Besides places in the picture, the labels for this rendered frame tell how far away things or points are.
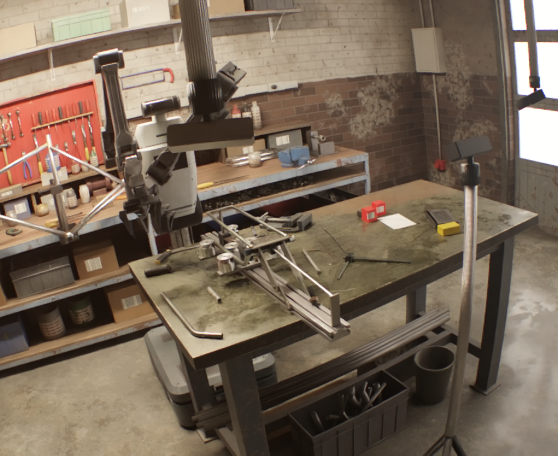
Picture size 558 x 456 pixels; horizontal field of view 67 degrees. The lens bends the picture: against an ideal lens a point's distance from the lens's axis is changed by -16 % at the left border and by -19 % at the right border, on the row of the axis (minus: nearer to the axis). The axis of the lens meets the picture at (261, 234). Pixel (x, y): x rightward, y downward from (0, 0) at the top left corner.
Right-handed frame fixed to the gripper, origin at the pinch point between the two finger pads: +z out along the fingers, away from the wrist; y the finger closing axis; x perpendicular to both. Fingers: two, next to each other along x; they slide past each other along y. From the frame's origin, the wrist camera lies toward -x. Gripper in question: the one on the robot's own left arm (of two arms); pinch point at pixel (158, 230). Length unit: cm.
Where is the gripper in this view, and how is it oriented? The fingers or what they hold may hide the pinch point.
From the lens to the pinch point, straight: 187.1
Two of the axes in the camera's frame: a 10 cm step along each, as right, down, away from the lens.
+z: 1.3, 9.3, 3.4
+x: 3.1, -3.7, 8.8
